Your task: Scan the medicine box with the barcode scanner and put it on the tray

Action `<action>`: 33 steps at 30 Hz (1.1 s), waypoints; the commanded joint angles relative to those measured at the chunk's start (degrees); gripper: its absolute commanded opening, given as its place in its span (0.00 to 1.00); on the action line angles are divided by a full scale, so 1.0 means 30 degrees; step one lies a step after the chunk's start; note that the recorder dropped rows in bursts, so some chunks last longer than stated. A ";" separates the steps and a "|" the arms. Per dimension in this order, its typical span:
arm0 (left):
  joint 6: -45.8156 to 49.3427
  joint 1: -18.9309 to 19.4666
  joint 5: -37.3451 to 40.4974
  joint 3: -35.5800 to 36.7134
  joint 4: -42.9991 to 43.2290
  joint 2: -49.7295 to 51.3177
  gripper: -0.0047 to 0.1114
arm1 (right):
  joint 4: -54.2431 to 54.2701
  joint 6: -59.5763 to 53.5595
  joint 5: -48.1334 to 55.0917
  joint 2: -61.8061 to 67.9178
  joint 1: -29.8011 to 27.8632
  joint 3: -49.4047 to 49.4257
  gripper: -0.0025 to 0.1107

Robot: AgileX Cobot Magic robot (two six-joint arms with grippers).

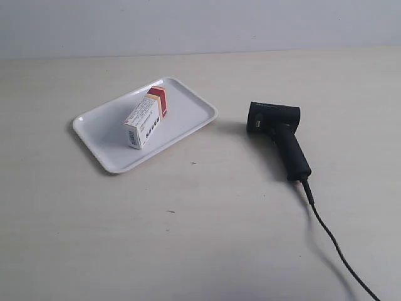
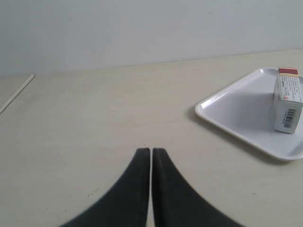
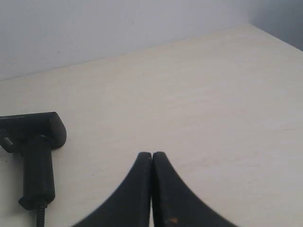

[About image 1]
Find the white red medicine box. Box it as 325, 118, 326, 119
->
123, 86, 168, 149

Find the black handheld barcode scanner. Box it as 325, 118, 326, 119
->
246, 102, 311, 182

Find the white plastic tray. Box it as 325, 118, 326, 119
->
72, 77, 217, 174

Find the black scanner cable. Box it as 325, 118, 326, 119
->
299, 177, 382, 301

